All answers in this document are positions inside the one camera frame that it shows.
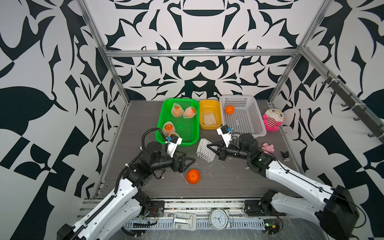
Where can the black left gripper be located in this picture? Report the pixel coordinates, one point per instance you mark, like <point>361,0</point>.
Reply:
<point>180,167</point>

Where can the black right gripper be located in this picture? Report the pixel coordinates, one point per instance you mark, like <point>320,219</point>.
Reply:
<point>221,151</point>

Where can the white foam net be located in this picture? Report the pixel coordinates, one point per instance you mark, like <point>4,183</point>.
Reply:
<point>209,119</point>
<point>204,152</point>

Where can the netted orange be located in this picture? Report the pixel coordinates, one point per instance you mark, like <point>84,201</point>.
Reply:
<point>193,176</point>
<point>173,134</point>
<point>169,128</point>
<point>177,111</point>
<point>190,112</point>

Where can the orange being unwrapped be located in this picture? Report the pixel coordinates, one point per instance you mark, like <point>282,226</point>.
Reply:
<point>229,110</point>

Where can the white perforated plastic basket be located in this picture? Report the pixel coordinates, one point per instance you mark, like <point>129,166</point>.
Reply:
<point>247,117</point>

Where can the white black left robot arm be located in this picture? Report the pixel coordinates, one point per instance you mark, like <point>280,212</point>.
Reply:
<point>126,200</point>

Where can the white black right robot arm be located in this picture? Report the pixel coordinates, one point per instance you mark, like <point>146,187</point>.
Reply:
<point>333,209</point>

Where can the green plastic basket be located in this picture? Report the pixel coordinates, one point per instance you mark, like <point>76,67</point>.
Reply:
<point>187,129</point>

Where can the yellow plastic tub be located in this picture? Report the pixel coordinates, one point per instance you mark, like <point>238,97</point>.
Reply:
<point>210,106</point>

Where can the white rectangular device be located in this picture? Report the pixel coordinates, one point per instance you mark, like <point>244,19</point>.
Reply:
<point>185,221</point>

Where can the small pink pig toy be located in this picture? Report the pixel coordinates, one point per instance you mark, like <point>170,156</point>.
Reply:
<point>268,149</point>

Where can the white analog clock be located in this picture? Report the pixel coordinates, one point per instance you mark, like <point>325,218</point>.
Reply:
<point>219,219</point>

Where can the pink white plush doll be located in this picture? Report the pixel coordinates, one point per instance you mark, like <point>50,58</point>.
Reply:
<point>273,119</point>

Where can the small black figurine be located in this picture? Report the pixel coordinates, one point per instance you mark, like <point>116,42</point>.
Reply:
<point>286,156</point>

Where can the small circuit board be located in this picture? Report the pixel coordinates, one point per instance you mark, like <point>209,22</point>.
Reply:
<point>271,227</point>

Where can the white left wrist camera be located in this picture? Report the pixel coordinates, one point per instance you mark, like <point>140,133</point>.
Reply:
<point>173,142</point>

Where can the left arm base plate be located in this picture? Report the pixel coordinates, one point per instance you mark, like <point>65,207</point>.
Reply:
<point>153,209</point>

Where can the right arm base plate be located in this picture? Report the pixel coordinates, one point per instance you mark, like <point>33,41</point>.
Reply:
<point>257,208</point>

